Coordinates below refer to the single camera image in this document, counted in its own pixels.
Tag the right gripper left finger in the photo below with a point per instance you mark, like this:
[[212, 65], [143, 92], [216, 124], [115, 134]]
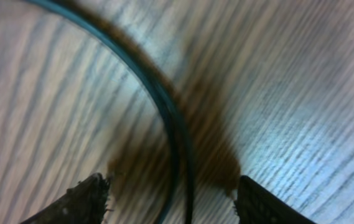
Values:
[[85, 203]]

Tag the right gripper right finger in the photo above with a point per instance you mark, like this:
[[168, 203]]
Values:
[[256, 205]]

